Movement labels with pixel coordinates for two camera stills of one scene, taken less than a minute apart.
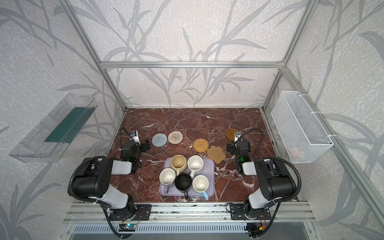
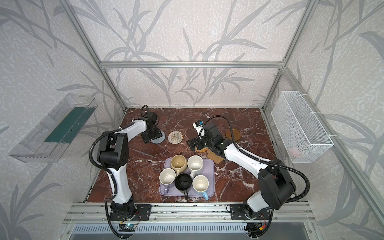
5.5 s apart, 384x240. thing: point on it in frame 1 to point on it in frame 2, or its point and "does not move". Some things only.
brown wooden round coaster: (230, 134) does not move
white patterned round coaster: (175, 137) does not move
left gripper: (144, 145) to (154, 135)
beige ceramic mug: (178, 163) does not move
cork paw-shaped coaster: (216, 154) does not move
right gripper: (231, 148) to (197, 142)
